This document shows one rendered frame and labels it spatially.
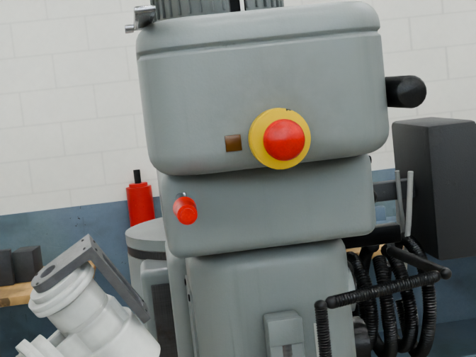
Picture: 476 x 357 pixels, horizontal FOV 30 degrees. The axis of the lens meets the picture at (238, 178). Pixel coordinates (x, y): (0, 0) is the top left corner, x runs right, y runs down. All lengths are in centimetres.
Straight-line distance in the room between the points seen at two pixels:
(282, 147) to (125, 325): 22
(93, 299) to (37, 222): 460
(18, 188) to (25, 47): 83
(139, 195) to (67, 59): 90
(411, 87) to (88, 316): 41
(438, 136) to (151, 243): 54
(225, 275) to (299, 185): 14
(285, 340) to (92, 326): 31
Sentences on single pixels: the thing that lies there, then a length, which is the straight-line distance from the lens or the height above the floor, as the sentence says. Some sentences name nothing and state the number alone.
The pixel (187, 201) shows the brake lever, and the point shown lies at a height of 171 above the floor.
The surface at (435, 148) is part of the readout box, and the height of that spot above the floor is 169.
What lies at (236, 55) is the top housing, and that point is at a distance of 88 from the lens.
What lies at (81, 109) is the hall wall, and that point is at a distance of 531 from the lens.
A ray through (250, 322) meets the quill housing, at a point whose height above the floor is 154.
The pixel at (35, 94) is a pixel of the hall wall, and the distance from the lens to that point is 533.
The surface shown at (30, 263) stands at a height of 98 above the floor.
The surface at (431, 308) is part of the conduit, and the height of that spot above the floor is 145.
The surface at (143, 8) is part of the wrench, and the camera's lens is 82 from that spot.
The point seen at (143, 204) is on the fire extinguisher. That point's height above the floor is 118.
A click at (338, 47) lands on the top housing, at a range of 90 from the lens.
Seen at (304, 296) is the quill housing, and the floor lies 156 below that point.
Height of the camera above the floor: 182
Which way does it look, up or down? 6 degrees down
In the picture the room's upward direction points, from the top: 6 degrees counter-clockwise
